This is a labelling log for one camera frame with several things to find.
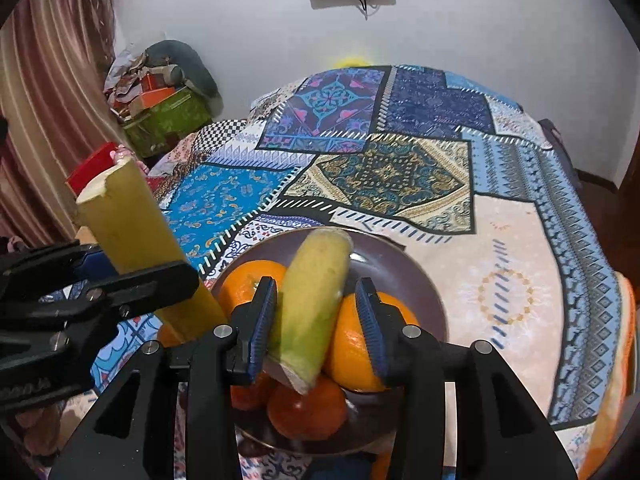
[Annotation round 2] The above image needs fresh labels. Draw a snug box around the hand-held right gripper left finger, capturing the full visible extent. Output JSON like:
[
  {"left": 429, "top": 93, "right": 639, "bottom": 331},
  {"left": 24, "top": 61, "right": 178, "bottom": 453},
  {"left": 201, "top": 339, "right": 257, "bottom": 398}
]
[{"left": 47, "top": 276, "right": 278, "bottom": 480}]

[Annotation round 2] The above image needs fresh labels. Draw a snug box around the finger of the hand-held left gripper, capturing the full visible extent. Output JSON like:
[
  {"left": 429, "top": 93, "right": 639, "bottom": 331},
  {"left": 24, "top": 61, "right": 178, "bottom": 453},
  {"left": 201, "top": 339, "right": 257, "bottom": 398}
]
[
  {"left": 40, "top": 260, "right": 201, "bottom": 321},
  {"left": 0, "top": 241, "right": 120, "bottom": 307}
]

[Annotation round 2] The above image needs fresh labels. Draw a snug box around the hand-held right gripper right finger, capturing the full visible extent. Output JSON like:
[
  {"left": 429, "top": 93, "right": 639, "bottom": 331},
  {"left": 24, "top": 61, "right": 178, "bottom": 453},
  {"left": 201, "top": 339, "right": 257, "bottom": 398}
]
[{"left": 354, "top": 276, "right": 581, "bottom": 480}]

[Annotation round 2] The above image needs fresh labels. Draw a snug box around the large orange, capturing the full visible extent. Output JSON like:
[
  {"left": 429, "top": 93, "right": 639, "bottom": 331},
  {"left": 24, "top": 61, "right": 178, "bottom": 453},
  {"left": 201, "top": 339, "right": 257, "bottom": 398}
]
[
  {"left": 322, "top": 292, "right": 421, "bottom": 394},
  {"left": 218, "top": 259, "right": 288, "bottom": 327}
]

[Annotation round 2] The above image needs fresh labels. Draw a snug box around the yellow sugarcane piece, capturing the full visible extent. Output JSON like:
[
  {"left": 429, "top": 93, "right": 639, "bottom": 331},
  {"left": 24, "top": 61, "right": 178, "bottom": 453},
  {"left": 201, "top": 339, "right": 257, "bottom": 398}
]
[
  {"left": 262, "top": 227, "right": 353, "bottom": 395},
  {"left": 75, "top": 156, "right": 229, "bottom": 346}
]

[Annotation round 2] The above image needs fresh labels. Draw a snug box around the purple round plate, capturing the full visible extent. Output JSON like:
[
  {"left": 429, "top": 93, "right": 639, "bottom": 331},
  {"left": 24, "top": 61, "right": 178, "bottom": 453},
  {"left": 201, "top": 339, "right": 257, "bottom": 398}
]
[{"left": 210, "top": 227, "right": 448, "bottom": 456}]

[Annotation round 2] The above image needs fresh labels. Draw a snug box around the red tomato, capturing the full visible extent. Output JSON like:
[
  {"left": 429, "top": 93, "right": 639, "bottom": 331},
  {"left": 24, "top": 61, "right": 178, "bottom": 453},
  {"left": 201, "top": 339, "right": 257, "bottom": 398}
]
[
  {"left": 230, "top": 374, "right": 276, "bottom": 411},
  {"left": 267, "top": 374, "right": 349, "bottom": 442}
]

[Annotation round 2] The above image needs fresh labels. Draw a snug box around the red box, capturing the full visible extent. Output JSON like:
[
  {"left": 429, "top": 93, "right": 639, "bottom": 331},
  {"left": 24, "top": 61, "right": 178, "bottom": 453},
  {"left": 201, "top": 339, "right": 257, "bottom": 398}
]
[{"left": 65, "top": 142, "right": 122, "bottom": 196}]

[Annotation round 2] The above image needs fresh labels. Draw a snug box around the green cardboard box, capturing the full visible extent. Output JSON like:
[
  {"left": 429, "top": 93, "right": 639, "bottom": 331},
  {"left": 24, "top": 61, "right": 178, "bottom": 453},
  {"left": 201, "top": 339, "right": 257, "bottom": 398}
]
[{"left": 122, "top": 87, "right": 214, "bottom": 159}]

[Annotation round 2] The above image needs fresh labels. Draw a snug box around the patchwork printed blanket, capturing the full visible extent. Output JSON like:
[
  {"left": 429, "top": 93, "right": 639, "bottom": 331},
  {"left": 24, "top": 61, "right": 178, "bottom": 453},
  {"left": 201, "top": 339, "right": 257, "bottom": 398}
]
[{"left": 90, "top": 64, "right": 638, "bottom": 480}]

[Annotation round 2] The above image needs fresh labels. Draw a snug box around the orange box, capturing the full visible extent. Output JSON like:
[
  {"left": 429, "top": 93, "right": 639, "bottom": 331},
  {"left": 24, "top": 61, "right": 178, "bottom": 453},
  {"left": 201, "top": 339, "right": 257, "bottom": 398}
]
[{"left": 140, "top": 85, "right": 177, "bottom": 109}]

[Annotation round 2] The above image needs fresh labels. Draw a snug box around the striped brown curtain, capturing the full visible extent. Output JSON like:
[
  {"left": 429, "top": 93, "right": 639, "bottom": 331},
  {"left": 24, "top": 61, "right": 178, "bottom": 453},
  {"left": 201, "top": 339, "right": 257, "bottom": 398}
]
[{"left": 0, "top": 0, "right": 126, "bottom": 253}]

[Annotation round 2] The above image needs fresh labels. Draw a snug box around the grey pillow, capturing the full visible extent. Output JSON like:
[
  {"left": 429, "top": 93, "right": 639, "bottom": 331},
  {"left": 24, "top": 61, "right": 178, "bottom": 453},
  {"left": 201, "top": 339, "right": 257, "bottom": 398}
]
[{"left": 145, "top": 40, "right": 220, "bottom": 99}]

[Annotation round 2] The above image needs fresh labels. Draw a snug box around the grey backpack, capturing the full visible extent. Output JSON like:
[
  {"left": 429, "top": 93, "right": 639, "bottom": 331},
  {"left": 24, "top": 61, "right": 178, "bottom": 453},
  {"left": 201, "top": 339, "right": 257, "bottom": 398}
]
[{"left": 537, "top": 119, "right": 582, "bottom": 187}]

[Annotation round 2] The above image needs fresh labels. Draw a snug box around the black monitor cable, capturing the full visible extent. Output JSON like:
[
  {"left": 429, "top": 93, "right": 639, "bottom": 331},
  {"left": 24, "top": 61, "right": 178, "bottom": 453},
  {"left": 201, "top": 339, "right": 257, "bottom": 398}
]
[{"left": 349, "top": 0, "right": 382, "bottom": 21}]

